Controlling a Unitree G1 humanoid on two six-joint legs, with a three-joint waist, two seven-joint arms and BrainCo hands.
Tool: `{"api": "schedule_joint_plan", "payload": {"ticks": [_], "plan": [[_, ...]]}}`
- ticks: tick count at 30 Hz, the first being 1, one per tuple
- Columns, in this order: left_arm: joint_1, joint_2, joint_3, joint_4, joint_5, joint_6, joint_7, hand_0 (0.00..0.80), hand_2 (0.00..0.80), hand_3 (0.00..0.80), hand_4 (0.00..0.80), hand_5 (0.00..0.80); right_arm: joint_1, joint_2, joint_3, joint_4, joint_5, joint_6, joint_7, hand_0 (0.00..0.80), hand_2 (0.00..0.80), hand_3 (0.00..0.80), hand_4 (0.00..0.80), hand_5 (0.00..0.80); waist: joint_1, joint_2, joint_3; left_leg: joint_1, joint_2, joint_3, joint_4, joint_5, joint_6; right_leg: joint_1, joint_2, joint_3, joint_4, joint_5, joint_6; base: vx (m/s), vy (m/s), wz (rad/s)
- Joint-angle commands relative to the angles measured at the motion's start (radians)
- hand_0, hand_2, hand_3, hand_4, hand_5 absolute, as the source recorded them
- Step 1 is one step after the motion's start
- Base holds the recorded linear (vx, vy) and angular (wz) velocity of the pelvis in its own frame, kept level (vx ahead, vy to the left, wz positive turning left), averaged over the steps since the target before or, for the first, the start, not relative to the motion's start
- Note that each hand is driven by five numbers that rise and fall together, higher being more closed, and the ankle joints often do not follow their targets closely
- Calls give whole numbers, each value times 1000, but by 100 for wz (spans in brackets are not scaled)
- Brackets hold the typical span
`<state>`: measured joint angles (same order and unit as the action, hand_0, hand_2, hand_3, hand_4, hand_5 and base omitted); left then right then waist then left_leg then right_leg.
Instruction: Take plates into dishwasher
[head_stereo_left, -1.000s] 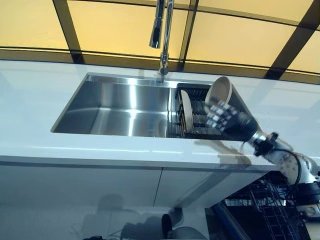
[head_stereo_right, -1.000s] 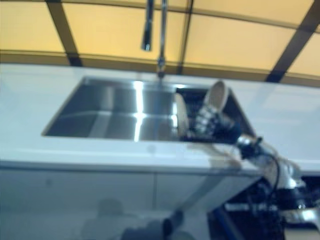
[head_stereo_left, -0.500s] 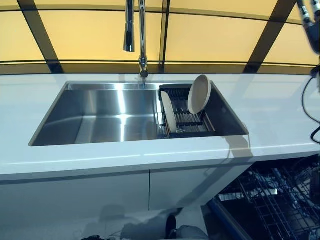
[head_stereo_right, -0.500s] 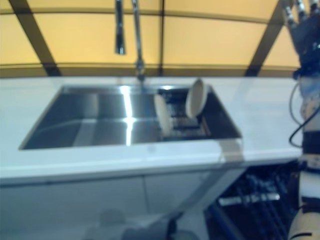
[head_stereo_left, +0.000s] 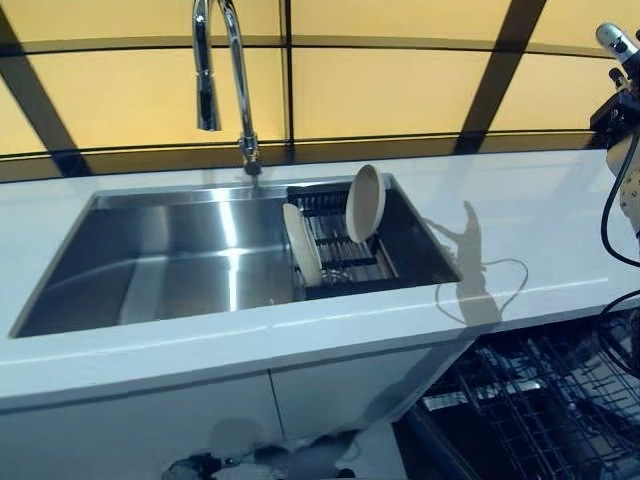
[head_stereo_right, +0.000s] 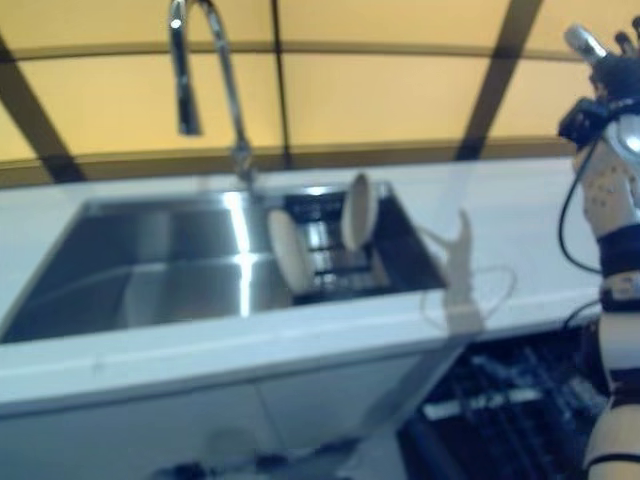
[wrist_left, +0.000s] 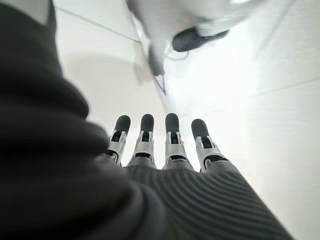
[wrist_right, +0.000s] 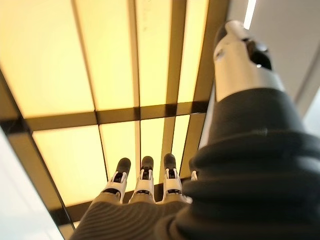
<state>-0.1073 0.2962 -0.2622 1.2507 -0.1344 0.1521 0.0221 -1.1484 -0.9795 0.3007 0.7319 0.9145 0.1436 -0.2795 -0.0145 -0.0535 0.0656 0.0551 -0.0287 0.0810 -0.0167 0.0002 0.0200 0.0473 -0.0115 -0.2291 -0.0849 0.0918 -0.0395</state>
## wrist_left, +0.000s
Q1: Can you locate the black robot left foot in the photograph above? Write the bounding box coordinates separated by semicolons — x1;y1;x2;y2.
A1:
172;27;230;53

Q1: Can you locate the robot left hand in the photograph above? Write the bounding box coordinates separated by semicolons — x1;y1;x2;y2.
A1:
0;0;295;240

